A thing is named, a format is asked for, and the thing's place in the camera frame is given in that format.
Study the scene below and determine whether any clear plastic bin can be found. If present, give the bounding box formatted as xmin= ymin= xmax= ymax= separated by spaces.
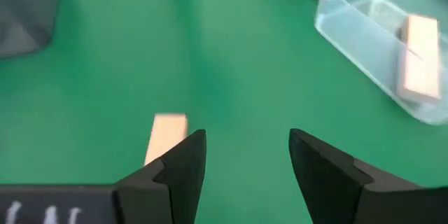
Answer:
xmin=314 ymin=0 xmax=448 ymax=127

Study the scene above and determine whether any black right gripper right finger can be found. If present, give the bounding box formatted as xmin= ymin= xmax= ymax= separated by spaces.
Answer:
xmin=288 ymin=128 xmax=424 ymax=224

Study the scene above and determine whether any green table mat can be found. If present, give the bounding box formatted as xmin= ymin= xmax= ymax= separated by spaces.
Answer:
xmin=0 ymin=0 xmax=448 ymax=224

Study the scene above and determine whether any short wooden block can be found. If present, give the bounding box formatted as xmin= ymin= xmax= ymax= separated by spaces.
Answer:
xmin=143 ymin=113 xmax=189 ymax=167

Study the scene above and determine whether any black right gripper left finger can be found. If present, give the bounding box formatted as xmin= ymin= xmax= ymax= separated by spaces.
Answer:
xmin=113 ymin=129 xmax=208 ymax=224

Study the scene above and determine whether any long wooden block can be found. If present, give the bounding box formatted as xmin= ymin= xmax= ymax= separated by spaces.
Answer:
xmin=396 ymin=13 xmax=442 ymax=105

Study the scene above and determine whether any dark translucent plastic bin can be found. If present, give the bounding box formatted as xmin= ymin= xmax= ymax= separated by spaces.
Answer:
xmin=0 ymin=0 xmax=64 ymax=60

